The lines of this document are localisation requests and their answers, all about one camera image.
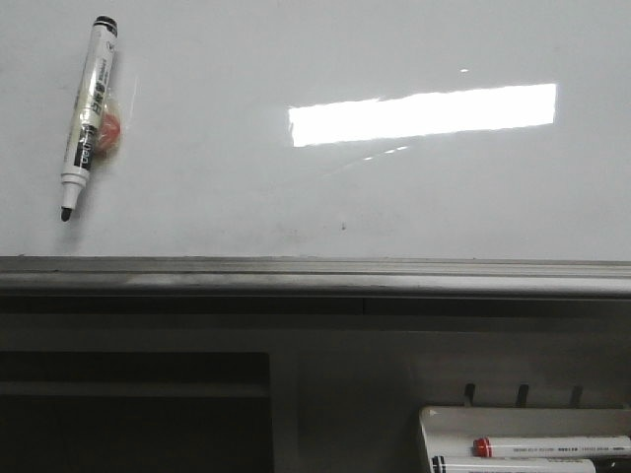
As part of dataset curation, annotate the white whiteboard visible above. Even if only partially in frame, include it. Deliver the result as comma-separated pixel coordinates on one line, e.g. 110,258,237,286
1,1,630,261

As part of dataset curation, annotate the black whiteboard marker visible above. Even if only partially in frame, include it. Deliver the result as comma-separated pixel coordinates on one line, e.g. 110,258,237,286
60,16,117,222

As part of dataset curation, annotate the black capped marker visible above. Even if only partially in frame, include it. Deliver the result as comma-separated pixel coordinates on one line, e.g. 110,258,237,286
430,455,596,473

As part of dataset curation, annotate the white marker tray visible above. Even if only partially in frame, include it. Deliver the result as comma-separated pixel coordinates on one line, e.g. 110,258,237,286
417,406,630,472

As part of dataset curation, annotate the red capped marker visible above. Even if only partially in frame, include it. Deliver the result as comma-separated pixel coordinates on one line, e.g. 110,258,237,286
472,436,630,458

